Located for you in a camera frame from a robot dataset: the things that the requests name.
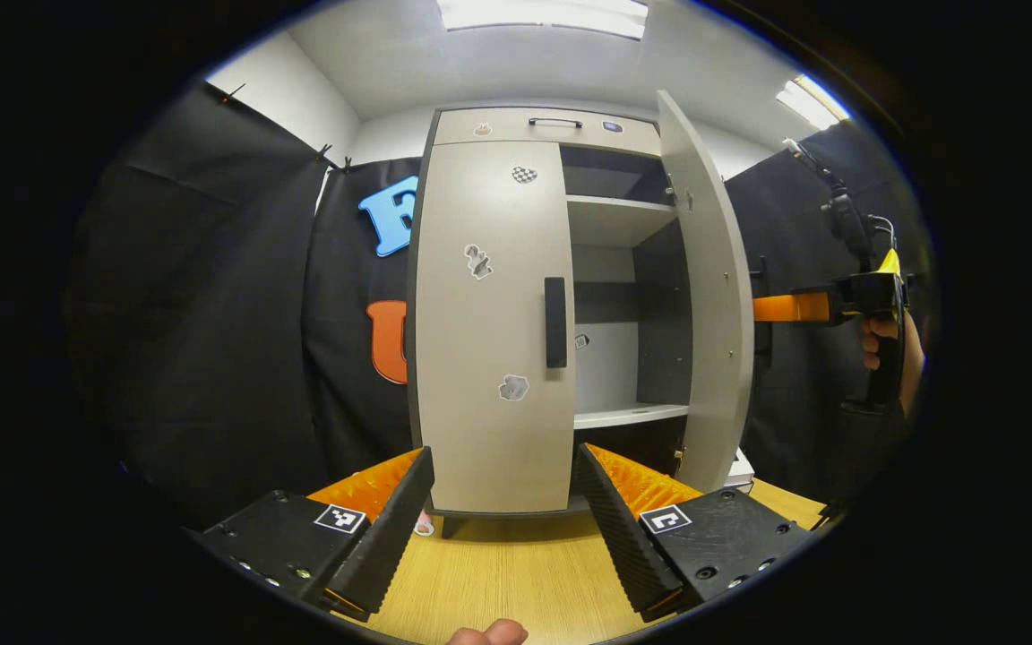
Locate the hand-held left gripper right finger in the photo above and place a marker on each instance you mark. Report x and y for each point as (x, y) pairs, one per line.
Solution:
(619, 537)

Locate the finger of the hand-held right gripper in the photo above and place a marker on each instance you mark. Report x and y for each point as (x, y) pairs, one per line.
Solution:
(789, 307)

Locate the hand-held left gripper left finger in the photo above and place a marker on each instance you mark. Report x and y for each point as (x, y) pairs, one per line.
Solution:
(391, 537)

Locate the grey cabinet door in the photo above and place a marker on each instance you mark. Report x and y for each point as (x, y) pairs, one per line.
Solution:
(480, 439)
(713, 313)

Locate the grey double-door shoe cabinet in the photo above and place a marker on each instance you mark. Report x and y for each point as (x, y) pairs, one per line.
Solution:
(610, 367)

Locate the grey cabinet top drawer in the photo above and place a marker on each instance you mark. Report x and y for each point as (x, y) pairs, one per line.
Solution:
(516, 139)

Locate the black backdrop cloth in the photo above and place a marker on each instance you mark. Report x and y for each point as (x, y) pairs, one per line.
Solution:
(803, 412)
(211, 340)

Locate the small ceiling light panel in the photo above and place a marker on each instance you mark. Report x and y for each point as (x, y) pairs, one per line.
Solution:
(812, 100)

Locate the large ceiling light panel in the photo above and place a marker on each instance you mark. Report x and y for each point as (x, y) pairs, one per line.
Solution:
(543, 15)

